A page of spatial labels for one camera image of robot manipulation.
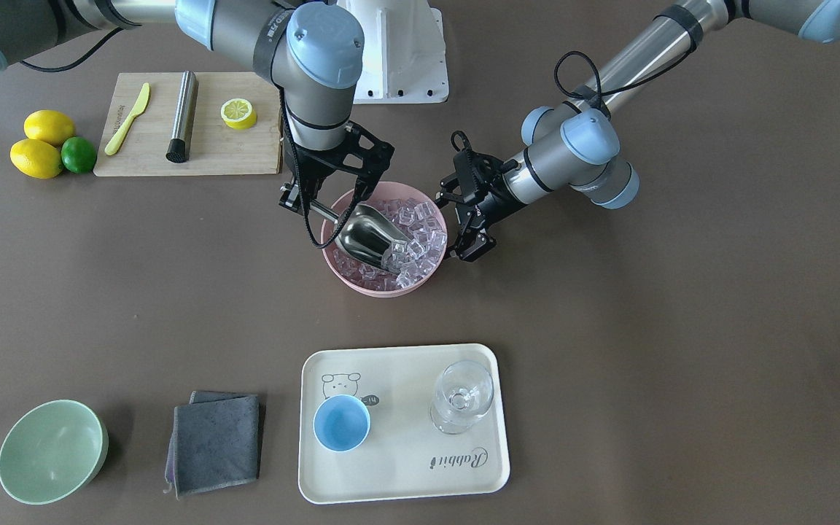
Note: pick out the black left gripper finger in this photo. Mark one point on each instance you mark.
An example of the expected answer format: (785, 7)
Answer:
(471, 243)

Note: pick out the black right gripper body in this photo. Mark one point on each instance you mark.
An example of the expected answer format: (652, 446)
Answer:
(290, 198)

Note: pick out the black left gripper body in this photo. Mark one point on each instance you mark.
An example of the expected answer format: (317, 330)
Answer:
(491, 203)

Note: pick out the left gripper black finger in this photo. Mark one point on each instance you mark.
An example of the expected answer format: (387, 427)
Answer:
(458, 246)

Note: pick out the metal ice scoop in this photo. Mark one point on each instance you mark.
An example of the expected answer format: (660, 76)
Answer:
(367, 235)

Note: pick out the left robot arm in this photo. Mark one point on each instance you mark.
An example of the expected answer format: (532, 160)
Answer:
(573, 145)

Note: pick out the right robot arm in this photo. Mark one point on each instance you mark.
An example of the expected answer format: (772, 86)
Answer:
(311, 51)

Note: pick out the clear ice cubes pile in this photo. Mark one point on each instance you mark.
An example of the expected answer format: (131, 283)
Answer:
(412, 262)

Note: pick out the light blue cup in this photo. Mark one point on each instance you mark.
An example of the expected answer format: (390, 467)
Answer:
(341, 423)

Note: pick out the pink bowl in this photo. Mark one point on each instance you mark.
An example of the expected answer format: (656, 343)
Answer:
(384, 191)

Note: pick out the half lemon slice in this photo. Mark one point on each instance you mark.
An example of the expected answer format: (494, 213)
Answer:
(238, 113)

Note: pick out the clear wine glass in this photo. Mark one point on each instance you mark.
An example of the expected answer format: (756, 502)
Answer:
(463, 396)

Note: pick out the wooden cutting board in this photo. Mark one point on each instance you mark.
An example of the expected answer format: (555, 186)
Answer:
(168, 141)

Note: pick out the metal muddler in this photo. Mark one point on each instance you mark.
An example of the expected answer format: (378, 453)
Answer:
(179, 144)

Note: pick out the cream serving tray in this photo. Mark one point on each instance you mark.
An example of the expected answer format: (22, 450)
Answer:
(404, 456)

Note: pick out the yellow plastic knife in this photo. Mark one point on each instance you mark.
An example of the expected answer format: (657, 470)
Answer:
(116, 141)

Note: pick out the green lime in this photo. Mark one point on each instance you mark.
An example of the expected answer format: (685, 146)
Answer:
(78, 155)

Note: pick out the grey folded cloth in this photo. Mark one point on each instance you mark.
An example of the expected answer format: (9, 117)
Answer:
(215, 442)

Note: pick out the yellow lemon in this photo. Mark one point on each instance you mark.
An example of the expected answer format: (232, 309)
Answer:
(36, 158)
(51, 126)

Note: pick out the green bowl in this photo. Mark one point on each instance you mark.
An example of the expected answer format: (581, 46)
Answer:
(52, 452)

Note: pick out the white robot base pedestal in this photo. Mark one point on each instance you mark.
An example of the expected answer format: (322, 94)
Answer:
(404, 58)

